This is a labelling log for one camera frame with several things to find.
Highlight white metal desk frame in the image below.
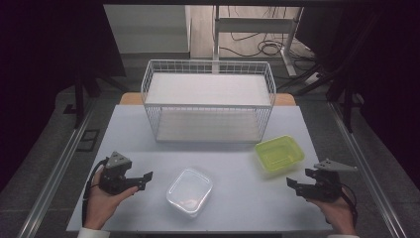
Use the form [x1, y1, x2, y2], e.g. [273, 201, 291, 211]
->
[212, 4, 305, 78]

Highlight black floor cables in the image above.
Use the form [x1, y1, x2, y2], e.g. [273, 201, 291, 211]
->
[219, 5, 319, 72]

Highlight dark curtain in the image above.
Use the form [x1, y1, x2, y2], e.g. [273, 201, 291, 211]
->
[0, 0, 127, 193]
[295, 0, 420, 190]

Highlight green plastic food container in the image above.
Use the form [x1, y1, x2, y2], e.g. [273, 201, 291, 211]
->
[254, 134, 306, 174]

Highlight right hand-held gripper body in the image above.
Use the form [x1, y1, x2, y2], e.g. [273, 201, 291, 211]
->
[305, 158, 359, 203]

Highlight person's left hand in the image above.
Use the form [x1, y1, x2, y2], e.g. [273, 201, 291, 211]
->
[83, 167, 140, 231]

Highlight person's left white sleeve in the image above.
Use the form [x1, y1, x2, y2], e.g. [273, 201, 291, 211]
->
[76, 226, 111, 238]

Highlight metal floor rail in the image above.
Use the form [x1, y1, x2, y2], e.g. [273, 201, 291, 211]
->
[17, 98, 97, 238]
[328, 101, 408, 238]

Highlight black metal stand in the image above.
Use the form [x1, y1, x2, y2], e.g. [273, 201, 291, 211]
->
[72, 63, 129, 131]
[276, 62, 366, 134]

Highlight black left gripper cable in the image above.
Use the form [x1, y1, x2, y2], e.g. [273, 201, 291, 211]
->
[81, 157, 110, 229]

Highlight wooden table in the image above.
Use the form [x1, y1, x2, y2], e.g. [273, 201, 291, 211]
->
[119, 92, 297, 107]

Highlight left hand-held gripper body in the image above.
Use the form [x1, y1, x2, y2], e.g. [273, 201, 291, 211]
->
[98, 151, 141, 196]

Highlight white cabinet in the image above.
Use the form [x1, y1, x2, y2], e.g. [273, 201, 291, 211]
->
[103, 4, 193, 55]

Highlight person's right hand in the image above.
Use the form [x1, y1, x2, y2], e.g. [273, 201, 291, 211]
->
[306, 192, 359, 237]

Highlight black floor bracket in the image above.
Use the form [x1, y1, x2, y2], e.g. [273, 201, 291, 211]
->
[75, 129, 101, 154]

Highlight white power strip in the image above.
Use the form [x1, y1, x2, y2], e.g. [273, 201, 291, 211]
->
[304, 71, 322, 86]

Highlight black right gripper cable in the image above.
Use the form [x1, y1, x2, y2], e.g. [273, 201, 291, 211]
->
[339, 190, 360, 230]

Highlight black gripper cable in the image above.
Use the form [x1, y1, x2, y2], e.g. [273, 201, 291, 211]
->
[81, 157, 110, 229]
[339, 190, 360, 230]

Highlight white wire shelf rack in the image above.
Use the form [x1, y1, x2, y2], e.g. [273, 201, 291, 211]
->
[140, 59, 277, 144]

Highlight clear plastic food container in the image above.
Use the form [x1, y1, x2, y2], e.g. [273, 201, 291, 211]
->
[165, 167, 214, 219]

